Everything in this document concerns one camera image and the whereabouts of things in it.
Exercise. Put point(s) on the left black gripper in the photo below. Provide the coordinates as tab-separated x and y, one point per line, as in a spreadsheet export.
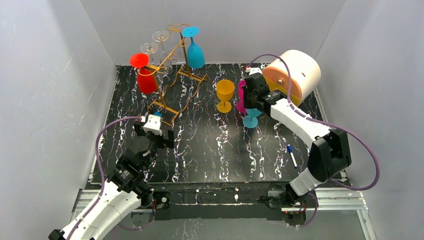
162	139

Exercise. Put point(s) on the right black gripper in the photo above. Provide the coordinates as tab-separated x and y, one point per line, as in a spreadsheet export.
249	98

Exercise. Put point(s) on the magenta wine glass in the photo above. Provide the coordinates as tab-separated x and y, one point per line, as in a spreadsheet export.
240	104

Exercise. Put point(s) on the light blue wine glass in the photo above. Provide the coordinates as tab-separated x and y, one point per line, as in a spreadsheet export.
250	121

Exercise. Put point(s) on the yellow wine glass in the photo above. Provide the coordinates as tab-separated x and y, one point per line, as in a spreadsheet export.
224	91

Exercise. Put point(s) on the teal blue wine glass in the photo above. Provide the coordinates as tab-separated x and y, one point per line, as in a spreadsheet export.
195	54

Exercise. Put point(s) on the gold wire glass rack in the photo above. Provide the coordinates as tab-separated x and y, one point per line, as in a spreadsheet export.
164	67

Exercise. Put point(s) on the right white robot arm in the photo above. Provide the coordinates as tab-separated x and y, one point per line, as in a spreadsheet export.
329	151

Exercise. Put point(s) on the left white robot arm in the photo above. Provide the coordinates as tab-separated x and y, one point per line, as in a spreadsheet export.
125	188

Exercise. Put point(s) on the red wine glass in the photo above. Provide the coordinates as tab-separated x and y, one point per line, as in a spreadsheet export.
145	80

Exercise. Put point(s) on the clear wine glass front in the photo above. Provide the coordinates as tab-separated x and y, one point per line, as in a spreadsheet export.
149	48

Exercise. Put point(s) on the clear wine glass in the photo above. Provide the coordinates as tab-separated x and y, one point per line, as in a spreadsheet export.
160	37
149	48

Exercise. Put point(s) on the clear wine glass rear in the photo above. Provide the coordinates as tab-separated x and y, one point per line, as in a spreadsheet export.
160	37

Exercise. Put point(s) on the white cylindrical drawer box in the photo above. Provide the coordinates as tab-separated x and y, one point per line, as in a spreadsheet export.
304	70

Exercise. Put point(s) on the black marble pattern mat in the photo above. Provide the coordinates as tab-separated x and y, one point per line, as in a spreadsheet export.
209	146

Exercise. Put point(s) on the blue white marker pen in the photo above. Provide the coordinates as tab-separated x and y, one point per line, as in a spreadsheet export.
290	151

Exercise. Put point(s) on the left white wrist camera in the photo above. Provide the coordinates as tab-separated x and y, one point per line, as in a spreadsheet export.
153	124

